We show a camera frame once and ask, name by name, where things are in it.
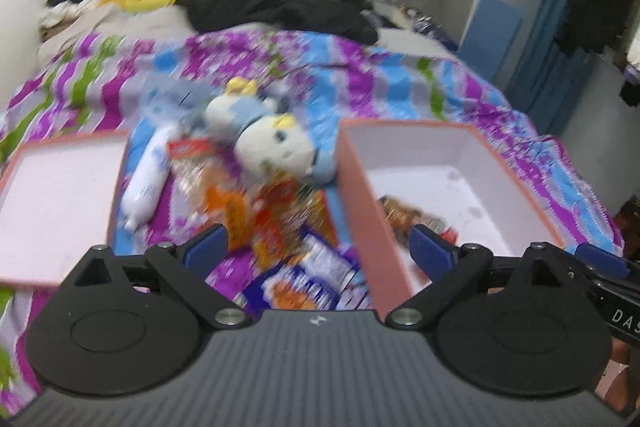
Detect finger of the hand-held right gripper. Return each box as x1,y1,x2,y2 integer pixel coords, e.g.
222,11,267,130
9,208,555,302
574,242,640,290

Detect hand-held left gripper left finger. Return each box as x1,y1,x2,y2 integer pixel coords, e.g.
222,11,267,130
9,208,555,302
57,223,253,331

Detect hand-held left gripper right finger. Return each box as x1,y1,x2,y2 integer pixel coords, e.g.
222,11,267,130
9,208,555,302
384,223,596,331

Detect clear yellow-red snack packet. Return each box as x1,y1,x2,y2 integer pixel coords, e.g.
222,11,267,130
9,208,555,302
205,184,251,253

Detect brown snack packet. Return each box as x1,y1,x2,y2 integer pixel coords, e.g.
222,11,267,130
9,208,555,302
377,196,460,248

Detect orange snack packet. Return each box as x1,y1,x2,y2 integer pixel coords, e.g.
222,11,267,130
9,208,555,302
250,177,333,269

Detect pink cardboard box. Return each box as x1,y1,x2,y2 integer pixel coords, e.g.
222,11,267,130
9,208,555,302
336,118,568,323

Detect red clear snack packet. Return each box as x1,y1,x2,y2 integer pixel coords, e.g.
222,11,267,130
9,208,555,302
167,138,222,208

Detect blue snack packet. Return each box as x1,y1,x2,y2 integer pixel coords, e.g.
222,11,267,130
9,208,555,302
242,229,362,311

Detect person's right forearm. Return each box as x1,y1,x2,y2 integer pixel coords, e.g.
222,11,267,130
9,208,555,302
602,338,640,414

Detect white spray bottle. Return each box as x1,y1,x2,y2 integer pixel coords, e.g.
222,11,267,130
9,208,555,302
121,127,176,233

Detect white and blue plush toy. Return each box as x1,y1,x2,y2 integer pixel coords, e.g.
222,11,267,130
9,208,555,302
205,77,338,188

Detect light blue plastic bag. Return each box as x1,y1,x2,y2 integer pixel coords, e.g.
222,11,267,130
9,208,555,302
137,74,221,132

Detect pink box lid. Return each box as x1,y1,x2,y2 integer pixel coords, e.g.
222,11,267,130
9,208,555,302
0,130,132,290

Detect purple floral printed blanket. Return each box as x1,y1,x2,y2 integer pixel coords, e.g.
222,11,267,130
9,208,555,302
0,29,626,408

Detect blue curtain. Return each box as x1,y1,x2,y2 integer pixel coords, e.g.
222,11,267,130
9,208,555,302
520,0,593,135

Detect blue folded mat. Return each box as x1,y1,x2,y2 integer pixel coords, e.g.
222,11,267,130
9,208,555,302
457,0,523,80

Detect clutter on nightstand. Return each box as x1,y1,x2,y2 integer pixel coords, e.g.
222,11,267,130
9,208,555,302
399,3,453,44

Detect beige quilt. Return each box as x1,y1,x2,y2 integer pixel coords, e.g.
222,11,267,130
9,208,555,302
37,2,201,62

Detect black clothing pile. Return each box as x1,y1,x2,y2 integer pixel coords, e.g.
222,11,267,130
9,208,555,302
175,0,381,46

